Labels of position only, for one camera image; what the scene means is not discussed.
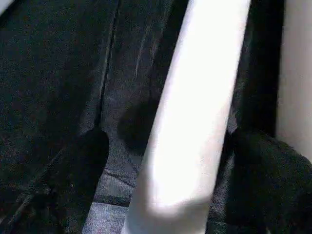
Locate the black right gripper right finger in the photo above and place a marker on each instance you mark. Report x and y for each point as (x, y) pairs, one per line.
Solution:
(268, 190)

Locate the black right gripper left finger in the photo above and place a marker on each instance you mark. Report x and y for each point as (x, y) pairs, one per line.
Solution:
(73, 185)

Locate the black table mat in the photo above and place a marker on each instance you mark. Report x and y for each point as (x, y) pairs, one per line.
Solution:
(61, 73)

